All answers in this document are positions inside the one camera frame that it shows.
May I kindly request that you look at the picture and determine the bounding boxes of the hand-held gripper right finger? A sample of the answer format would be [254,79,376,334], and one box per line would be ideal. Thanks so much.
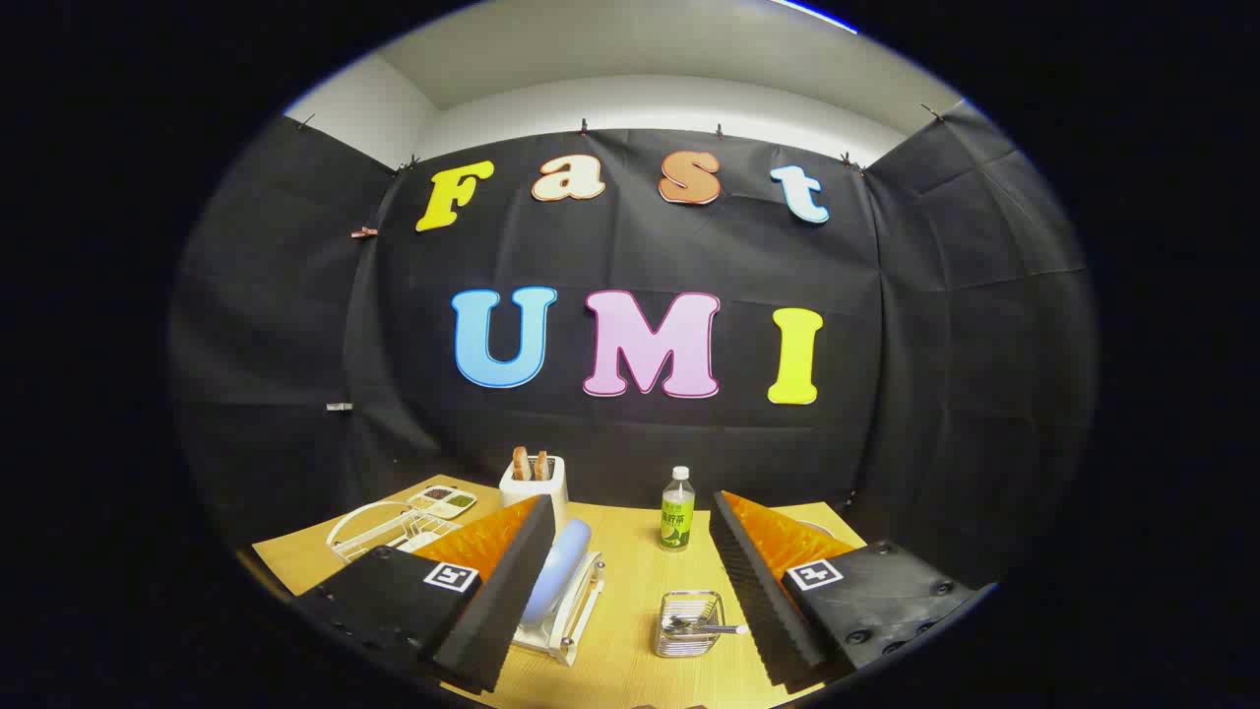
[709,489,990,693]

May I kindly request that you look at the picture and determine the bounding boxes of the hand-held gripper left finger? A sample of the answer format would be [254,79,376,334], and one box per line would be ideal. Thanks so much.
[292,494,558,695]

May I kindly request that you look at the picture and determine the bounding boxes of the spoon with blue striped handle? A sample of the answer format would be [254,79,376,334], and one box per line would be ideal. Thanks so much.
[662,615,749,636]

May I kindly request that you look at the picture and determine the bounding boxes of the white wire dish rack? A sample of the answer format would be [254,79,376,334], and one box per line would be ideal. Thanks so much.
[326,500,605,668]

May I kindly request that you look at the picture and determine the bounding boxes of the blue plate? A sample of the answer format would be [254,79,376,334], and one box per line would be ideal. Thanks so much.
[519,519,593,626]

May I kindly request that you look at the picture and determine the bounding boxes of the metal wire basket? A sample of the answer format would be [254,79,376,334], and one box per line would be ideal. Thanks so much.
[654,590,726,659]

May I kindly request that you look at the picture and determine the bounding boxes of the green label drink bottle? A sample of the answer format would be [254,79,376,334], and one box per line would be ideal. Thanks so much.
[659,466,697,552]

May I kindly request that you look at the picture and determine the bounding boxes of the white divided seasoning tray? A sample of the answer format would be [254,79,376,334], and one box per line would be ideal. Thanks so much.
[407,484,478,520]

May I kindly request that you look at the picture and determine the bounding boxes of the white toaster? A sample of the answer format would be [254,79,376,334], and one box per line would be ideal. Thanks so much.
[499,455,569,533]

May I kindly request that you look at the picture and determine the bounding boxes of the black backdrop cloth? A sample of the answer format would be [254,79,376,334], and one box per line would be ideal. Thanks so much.
[167,98,1099,592]

